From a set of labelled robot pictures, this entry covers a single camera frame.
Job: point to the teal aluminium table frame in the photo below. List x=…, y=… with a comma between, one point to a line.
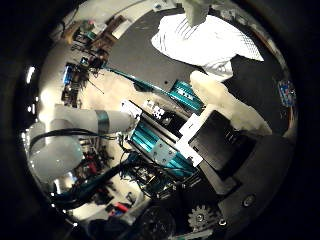
x=156, y=146

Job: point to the wooden shelf with clutter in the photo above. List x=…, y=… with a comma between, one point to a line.
x=106, y=35

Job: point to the blue printed packet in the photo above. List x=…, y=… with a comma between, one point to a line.
x=286, y=93

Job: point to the white striped cloth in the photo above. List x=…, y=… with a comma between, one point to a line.
x=203, y=43

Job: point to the cluttered equipment rack blue box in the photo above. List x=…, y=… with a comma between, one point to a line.
x=75, y=83

